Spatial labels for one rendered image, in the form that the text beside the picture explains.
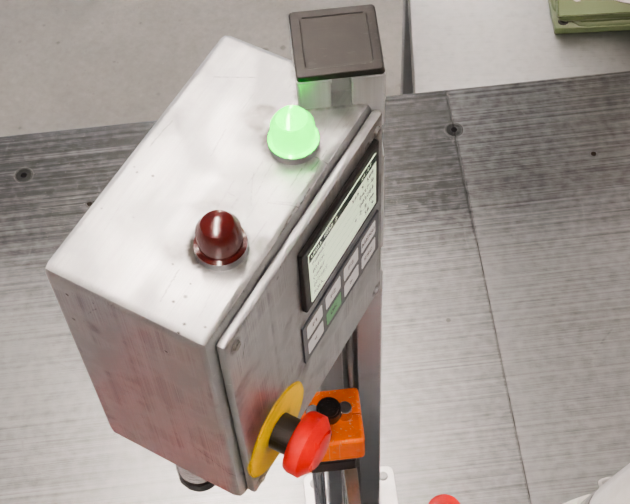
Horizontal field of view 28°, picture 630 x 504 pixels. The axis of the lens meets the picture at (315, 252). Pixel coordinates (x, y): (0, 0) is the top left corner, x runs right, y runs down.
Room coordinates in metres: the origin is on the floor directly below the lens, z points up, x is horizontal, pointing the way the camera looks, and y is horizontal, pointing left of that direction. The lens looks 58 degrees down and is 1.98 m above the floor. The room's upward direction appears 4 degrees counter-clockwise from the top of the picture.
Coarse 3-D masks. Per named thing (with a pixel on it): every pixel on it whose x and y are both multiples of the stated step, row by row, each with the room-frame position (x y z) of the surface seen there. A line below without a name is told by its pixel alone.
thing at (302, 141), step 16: (288, 112) 0.39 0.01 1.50; (304, 112) 0.39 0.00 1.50; (272, 128) 0.38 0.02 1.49; (288, 128) 0.38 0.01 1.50; (304, 128) 0.38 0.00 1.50; (272, 144) 0.38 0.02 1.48; (288, 144) 0.37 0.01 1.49; (304, 144) 0.37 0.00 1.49; (288, 160) 0.37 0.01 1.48; (304, 160) 0.37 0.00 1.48
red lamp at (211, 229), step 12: (204, 216) 0.33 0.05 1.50; (216, 216) 0.33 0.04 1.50; (228, 216) 0.33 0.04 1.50; (204, 228) 0.32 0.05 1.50; (216, 228) 0.32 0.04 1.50; (228, 228) 0.32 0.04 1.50; (240, 228) 0.32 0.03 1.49; (204, 240) 0.32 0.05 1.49; (216, 240) 0.32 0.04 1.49; (228, 240) 0.32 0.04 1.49; (240, 240) 0.32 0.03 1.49; (204, 252) 0.32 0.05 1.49; (216, 252) 0.31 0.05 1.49; (228, 252) 0.32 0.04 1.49; (240, 252) 0.32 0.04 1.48; (204, 264) 0.32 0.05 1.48; (216, 264) 0.31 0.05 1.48; (228, 264) 0.31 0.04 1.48
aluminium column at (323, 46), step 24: (312, 24) 0.44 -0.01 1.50; (336, 24) 0.44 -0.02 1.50; (360, 24) 0.44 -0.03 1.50; (312, 48) 0.43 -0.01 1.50; (336, 48) 0.42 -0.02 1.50; (360, 48) 0.42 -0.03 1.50; (312, 72) 0.41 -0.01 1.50; (336, 72) 0.41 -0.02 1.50; (360, 72) 0.41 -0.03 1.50; (384, 72) 0.41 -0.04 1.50; (312, 96) 0.41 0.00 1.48; (360, 96) 0.41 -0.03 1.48; (384, 96) 0.41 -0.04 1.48; (384, 120) 0.41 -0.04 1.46; (360, 336) 0.41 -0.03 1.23; (336, 360) 0.41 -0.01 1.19; (360, 360) 0.41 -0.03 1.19; (336, 384) 0.41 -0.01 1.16; (360, 384) 0.41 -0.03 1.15; (336, 480) 0.41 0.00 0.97; (360, 480) 0.41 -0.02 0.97
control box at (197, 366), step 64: (256, 64) 0.44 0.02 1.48; (192, 128) 0.40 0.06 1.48; (256, 128) 0.40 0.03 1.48; (320, 128) 0.39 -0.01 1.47; (128, 192) 0.36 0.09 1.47; (192, 192) 0.36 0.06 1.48; (256, 192) 0.36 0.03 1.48; (320, 192) 0.36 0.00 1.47; (64, 256) 0.33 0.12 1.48; (128, 256) 0.32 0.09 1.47; (192, 256) 0.32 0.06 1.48; (256, 256) 0.32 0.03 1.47; (128, 320) 0.30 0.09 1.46; (192, 320) 0.29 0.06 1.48; (256, 320) 0.30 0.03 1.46; (128, 384) 0.30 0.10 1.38; (192, 384) 0.28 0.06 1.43; (256, 384) 0.29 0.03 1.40; (320, 384) 0.34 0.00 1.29; (192, 448) 0.29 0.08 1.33; (256, 448) 0.28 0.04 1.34
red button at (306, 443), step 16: (288, 416) 0.30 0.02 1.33; (304, 416) 0.30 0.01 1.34; (320, 416) 0.30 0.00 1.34; (272, 432) 0.29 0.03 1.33; (288, 432) 0.29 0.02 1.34; (304, 432) 0.29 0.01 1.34; (320, 432) 0.29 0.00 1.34; (272, 448) 0.29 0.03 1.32; (288, 448) 0.28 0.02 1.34; (304, 448) 0.28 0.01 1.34; (320, 448) 0.28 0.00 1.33; (288, 464) 0.27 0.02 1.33; (304, 464) 0.27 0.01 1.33
